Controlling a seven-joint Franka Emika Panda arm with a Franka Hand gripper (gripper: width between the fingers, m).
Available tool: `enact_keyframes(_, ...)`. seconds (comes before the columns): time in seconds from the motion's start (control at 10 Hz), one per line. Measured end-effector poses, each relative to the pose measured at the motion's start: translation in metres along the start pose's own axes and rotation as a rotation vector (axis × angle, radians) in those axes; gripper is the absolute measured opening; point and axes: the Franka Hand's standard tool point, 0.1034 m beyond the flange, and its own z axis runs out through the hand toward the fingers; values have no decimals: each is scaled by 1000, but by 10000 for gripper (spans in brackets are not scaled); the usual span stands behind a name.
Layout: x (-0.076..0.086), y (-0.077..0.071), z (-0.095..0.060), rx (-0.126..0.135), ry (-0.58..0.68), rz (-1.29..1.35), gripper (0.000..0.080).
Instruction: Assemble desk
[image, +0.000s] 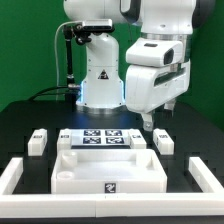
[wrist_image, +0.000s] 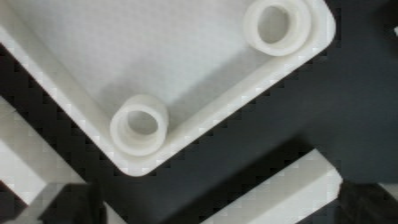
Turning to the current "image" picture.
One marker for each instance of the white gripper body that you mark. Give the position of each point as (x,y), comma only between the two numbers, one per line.
(148,88)

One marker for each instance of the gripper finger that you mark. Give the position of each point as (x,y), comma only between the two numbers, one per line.
(147,121)
(170,105)

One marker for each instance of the white desk tabletop tray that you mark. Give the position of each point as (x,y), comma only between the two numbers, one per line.
(109,171)

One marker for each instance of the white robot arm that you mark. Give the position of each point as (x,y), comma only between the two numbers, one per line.
(159,64)

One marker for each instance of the white U-shaped fence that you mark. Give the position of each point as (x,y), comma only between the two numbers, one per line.
(210,201)

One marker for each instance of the white marker base plate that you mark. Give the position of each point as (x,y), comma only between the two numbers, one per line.
(100,137)

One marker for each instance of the silver camera on mount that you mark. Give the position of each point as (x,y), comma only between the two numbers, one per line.
(99,25)

